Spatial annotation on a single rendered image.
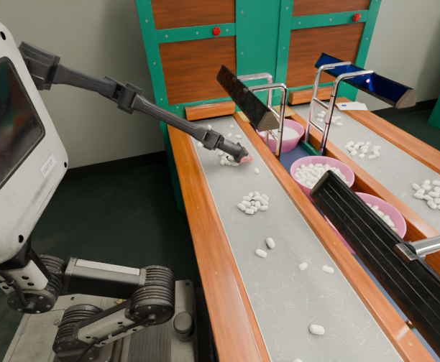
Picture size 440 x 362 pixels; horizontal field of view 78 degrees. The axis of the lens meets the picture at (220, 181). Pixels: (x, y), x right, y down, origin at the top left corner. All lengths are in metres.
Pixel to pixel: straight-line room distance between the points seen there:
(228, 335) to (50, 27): 2.22
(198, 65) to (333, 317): 1.36
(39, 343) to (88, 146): 1.80
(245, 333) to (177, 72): 1.33
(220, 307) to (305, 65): 1.51
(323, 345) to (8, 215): 0.73
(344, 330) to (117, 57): 2.23
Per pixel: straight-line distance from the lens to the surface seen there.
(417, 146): 1.64
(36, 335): 1.32
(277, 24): 1.75
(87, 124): 2.62
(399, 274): 0.55
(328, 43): 1.94
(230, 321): 0.79
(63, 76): 0.98
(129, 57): 2.43
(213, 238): 0.95
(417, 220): 1.18
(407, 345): 0.87
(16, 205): 0.57
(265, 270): 0.90
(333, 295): 0.90
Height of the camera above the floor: 1.49
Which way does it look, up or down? 38 degrees down
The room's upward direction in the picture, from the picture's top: 4 degrees counter-clockwise
